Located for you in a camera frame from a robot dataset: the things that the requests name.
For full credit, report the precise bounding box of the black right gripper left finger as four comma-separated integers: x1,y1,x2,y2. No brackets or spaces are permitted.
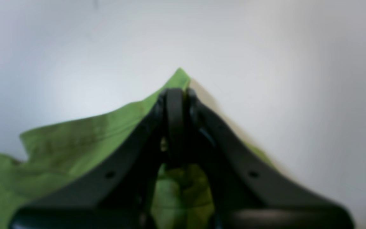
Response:
9,88,185,229

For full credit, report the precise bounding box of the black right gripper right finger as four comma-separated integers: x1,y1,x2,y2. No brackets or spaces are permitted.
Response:
187,89,355,229

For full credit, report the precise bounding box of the green T-shirt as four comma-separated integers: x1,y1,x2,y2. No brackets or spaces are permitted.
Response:
0,67,275,229

